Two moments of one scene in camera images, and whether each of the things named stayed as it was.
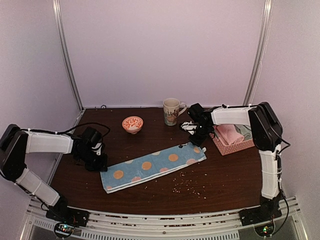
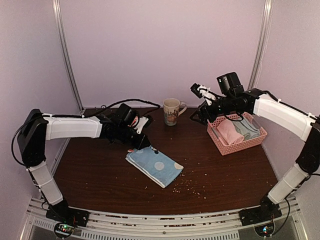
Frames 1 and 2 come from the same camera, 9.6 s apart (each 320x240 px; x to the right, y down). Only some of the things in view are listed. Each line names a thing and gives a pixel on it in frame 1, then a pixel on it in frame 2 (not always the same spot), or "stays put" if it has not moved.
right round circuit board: x=265 y=230 stays put
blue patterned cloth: x=128 y=174 to x=160 y=167
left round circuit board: x=63 y=229 stays put
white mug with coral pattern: x=171 y=107 stays put
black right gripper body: x=203 y=132 to x=227 y=106
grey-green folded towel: x=245 y=130 stays put
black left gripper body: x=92 y=162 to x=124 y=134
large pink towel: x=229 y=133 stays put
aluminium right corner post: x=260 y=52 stays put
